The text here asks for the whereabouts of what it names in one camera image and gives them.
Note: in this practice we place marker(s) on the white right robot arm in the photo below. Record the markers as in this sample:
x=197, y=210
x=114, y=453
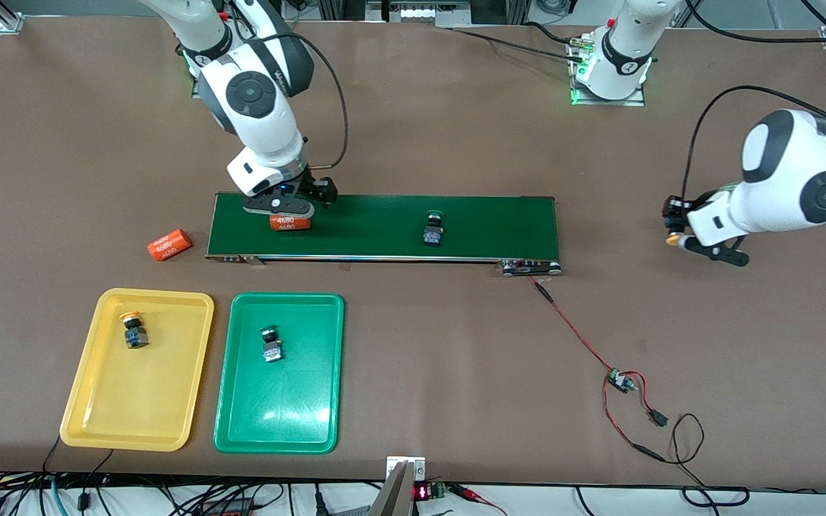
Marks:
x=259, y=115

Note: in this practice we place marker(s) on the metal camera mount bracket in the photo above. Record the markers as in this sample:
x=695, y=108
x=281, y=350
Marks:
x=402, y=476

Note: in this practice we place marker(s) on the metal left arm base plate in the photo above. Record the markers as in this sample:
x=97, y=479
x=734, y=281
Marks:
x=606, y=102

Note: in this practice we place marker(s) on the yellow plastic tray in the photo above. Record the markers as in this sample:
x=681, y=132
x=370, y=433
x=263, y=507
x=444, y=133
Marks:
x=137, y=401

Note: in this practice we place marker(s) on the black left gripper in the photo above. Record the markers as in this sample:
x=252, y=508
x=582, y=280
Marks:
x=673, y=209

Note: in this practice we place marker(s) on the small red digit display module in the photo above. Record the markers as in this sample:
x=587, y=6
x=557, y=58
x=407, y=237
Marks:
x=421, y=492

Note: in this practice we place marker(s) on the grey control box with lights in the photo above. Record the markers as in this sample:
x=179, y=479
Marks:
x=420, y=13

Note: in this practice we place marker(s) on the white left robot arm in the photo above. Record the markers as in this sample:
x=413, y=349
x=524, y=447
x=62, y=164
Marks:
x=800, y=186

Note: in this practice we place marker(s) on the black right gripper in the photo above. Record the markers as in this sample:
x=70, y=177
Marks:
x=317, y=190

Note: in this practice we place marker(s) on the small green controller board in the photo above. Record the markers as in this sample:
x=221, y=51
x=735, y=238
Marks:
x=619, y=380

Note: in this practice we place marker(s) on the yellow capped push button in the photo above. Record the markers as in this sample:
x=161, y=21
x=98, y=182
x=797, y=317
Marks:
x=673, y=239
x=135, y=335

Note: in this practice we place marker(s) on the green capped push button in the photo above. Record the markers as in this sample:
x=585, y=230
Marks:
x=271, y=347
x=433, y=233

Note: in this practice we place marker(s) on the orange cylinder marked 4680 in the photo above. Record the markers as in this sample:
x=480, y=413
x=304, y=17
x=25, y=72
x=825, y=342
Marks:
x=290, y=223
x=169, y=245

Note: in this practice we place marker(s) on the green plastic tray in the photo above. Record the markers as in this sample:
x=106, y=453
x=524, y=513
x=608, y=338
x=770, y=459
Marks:
x=291, y=408

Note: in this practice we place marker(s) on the green belt conveyor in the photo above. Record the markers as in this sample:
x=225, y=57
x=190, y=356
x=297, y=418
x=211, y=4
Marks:
x=499, y=236

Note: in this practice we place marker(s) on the red clip test lead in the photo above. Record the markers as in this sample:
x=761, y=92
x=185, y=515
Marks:
x=467, y=491

